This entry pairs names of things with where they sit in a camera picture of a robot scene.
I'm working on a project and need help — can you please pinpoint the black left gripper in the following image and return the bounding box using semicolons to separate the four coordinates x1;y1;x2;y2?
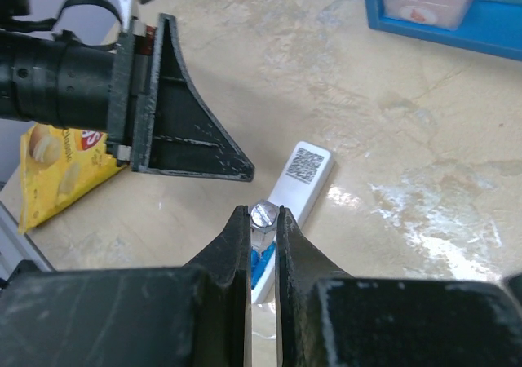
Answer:
106;14;254;182

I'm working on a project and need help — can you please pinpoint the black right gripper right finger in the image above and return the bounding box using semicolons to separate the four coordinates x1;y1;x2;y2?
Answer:
275;207;521;366

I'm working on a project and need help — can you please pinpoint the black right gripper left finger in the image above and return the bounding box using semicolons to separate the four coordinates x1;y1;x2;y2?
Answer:
1;206;252;366

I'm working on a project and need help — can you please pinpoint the white remote control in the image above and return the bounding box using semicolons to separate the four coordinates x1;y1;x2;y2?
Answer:
251;141;334;304

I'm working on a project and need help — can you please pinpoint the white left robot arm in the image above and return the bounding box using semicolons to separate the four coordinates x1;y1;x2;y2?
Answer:
1;0;254;182

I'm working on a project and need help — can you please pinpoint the blue battery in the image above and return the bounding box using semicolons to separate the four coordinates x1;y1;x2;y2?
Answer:
250;242;276;290

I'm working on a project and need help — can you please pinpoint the yellow chips bag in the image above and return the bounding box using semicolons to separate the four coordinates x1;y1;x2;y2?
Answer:
19;123;122;233

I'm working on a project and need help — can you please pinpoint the blue shelf unit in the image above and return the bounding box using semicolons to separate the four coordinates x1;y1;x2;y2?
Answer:
365;0;521;60

